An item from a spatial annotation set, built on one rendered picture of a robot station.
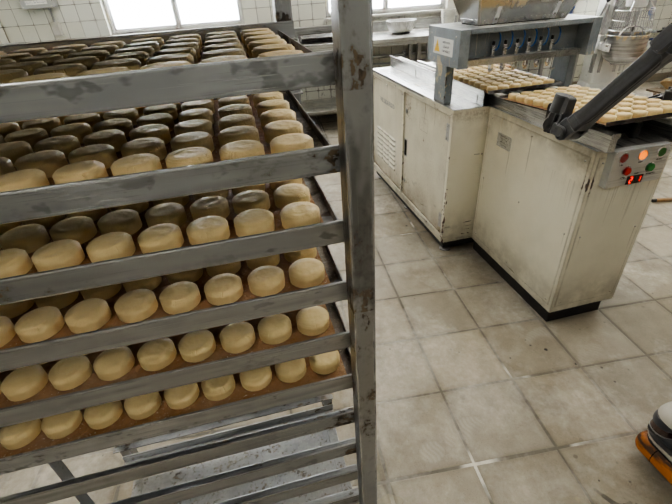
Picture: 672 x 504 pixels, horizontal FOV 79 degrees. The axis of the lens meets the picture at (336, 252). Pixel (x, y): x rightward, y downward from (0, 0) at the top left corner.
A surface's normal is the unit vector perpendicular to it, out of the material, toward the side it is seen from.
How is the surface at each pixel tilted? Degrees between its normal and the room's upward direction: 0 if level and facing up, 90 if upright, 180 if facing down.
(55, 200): 90
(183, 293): 0
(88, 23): 90
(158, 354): 0
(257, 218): 0
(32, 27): 90
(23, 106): 90
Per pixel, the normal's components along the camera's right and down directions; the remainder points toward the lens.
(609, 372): -0.06, -0.83
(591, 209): 0.24, 0.52
